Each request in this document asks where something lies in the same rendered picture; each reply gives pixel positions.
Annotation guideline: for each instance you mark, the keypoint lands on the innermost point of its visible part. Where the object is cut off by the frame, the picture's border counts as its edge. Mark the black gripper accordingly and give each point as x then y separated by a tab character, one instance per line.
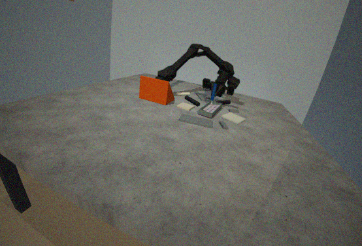
220	81

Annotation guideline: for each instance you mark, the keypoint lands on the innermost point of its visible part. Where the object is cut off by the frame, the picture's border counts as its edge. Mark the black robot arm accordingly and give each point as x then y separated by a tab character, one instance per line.
226	69

